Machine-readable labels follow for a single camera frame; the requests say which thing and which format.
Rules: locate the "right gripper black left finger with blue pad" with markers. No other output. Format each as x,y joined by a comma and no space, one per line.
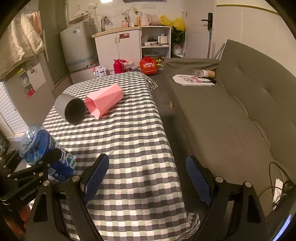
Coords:
46,220

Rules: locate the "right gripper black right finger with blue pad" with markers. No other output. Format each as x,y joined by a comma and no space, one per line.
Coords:
247,221

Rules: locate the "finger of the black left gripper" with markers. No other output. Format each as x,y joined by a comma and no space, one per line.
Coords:
45,159

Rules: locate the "blue plastic bottle cup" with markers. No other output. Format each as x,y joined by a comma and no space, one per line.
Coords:
36,142

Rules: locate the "grey cylindrical cup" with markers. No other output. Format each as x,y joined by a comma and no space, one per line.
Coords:
70,108

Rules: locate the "pink faceted cup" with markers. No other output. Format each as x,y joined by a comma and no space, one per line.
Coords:
101,101

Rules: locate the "grey white checkered tablecloth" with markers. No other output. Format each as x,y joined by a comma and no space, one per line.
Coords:
140,197

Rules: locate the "white detergent refill pouch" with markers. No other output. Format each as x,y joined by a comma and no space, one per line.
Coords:
99,71

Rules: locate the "grey fabric sofa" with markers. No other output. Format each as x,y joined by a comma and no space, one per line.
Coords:
242,123

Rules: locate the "red thermos jug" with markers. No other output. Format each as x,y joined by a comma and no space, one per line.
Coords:
119,66

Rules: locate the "white washing machine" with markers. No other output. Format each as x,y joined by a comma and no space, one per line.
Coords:
78,46

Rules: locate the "beige quilted jacket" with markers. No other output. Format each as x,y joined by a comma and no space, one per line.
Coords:
19,43

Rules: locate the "white kitchen cabinet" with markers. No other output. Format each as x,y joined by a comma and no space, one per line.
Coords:
118,43

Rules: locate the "red shopping bag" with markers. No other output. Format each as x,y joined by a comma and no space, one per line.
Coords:
148,66

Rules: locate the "white printed board on sofa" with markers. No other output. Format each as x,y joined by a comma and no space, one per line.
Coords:
191,80

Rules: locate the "white open shelf unit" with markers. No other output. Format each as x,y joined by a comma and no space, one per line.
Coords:
156,41

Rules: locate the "white electric kettle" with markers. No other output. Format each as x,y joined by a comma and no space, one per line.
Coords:
145,19

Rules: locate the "yellow plastic bag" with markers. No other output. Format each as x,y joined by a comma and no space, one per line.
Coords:
178,23

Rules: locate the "white charger with cable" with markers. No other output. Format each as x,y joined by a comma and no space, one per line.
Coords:
279,188

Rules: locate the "black door handle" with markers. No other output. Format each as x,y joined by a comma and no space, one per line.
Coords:
209,21

